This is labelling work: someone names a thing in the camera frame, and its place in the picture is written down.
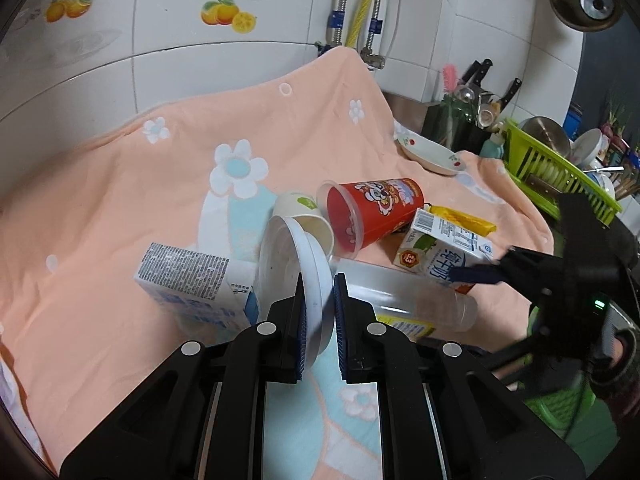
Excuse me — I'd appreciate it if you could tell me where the peach floral towel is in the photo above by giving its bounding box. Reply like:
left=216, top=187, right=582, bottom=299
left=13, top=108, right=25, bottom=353
left=1, top=49, right=553, bottom=467

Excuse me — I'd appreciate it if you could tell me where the white green milk carton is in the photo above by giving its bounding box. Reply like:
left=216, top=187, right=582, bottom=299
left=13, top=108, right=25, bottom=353
left=393, top=209, right=495, bottom=295

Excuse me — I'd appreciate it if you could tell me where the yellow gas hose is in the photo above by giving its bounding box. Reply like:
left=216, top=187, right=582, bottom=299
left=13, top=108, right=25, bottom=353
left=344, top=0, right=396, bottom=49

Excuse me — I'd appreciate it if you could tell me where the steel pot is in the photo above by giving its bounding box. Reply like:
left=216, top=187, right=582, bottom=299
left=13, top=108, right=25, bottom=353
left=518, top=116, right=572, bottom=158

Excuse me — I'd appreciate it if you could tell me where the red plastic cup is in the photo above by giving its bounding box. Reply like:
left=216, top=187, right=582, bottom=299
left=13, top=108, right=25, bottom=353
left=317, top=178, right=425, bottom=259

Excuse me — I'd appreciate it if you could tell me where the yellow wrapper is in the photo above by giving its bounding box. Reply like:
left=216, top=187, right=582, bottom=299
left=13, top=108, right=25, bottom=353
left=424, top=204, right=497, bottom=237

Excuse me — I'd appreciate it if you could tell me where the green dish rack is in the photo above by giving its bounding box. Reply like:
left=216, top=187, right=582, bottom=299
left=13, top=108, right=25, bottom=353
left=503, top=119, right=622, bottom=226

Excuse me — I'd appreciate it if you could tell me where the blue white milk carton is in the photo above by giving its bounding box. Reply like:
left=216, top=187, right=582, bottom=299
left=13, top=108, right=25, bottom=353
left=134, top=243, right=259, bottom=332

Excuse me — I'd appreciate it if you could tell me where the clear plastic tube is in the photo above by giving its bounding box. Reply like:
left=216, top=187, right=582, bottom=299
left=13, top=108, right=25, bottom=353
left=331, top=259, right=477, bottom=340

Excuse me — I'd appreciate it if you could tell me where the steel water pipe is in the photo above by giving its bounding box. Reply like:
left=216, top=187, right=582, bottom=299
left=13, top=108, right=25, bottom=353
left=326, top=0, right=347, bottom=47

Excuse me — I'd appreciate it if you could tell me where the white strawberry dish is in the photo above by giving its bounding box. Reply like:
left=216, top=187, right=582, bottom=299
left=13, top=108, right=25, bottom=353
left=395, top=132, right=466, bottom=177

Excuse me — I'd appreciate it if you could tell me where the white paper cup green leaf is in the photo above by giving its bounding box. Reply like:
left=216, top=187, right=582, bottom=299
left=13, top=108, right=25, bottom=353
left=272, top=191, right=334, bottom=256

